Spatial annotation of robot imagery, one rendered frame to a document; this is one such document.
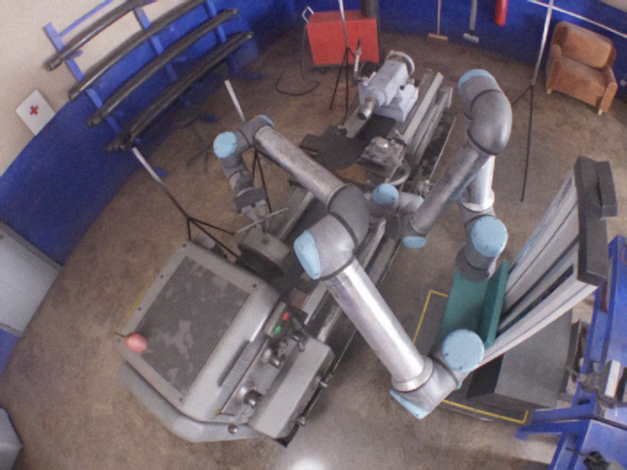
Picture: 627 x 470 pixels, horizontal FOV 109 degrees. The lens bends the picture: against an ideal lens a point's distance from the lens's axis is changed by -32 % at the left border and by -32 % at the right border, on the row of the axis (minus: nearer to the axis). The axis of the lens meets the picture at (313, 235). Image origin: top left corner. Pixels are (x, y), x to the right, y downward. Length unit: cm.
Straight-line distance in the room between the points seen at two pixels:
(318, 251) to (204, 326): 53
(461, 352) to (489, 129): 68
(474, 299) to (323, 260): 84
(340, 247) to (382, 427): 167
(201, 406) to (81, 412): 244
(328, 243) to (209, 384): 62
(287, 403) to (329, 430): 82
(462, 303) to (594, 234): 83
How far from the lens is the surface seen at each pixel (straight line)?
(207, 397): 115
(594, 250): 76
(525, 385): 163
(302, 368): 155
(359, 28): 425
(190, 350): 116
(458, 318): 144
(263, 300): 113
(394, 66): 234
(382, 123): 251
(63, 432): 371
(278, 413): 157
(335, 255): 83
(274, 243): 136
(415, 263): 259
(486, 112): 92
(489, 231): 133
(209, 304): 117
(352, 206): 87
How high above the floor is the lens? 231
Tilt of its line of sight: 57 degrees down
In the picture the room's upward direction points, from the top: 19 degrees counter-clockwise
